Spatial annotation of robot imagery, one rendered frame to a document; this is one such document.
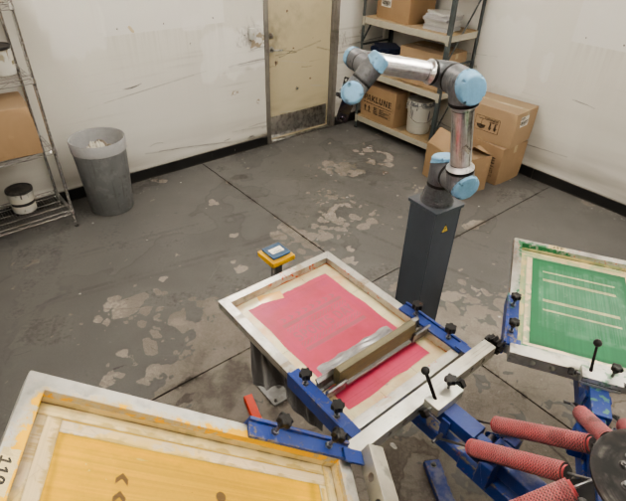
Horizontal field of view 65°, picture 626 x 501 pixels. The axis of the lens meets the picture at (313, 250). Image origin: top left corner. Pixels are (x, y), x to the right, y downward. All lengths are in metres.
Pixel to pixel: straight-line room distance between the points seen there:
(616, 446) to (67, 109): 4.43
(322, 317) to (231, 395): 1.13
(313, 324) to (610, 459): 1.09
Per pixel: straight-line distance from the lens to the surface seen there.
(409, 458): 2.80
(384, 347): 1.80
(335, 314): 2.02
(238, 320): 1.95
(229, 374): 3.09
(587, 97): 5.31
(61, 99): 4.79
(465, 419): 1.66
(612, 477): 1.36
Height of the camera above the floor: 2.33
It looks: 35 degrees down
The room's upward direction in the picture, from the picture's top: 2 degrees clockwise
